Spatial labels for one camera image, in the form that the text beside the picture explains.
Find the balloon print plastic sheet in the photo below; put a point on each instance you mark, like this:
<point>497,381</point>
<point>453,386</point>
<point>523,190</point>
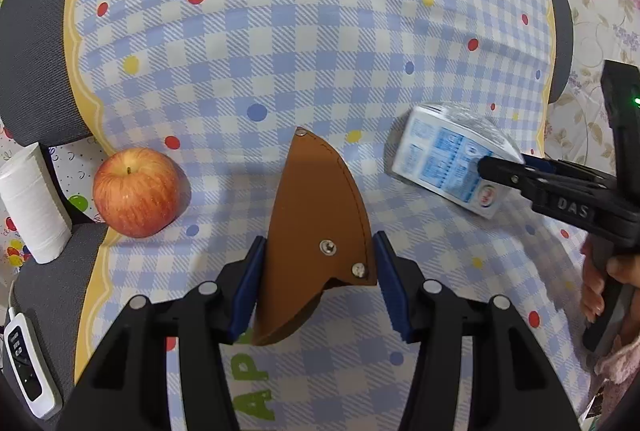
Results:
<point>75,161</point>

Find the blue checkered dotted cloth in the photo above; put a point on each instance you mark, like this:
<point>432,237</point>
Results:
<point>300,36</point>

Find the red apple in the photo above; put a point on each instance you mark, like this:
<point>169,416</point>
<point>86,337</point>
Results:
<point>135,191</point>

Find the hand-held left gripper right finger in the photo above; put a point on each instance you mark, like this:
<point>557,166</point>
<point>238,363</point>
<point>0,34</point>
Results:
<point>395,286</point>

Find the person's right hand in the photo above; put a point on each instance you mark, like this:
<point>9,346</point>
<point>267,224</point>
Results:
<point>592,281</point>

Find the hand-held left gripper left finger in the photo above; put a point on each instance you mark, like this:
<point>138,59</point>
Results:
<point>245,291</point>

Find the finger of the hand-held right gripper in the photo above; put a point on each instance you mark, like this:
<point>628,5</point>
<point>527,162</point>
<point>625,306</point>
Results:
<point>540,162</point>
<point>500,168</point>

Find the brown leather sheath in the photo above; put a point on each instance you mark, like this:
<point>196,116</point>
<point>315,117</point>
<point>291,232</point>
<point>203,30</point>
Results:
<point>310,211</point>

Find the blue and white milk carton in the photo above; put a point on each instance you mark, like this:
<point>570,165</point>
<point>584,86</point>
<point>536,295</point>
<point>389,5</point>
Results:
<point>440,156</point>

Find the white paper roll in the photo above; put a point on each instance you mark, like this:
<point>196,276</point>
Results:
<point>32,206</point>

